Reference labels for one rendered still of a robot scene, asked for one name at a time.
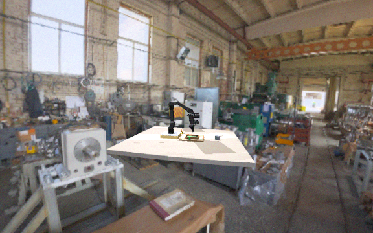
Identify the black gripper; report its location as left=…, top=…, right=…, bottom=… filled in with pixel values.
left=189, top=119, right=195, bottom=132

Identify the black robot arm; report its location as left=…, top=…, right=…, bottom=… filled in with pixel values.
left=168, top=101, right=200, bottom=134

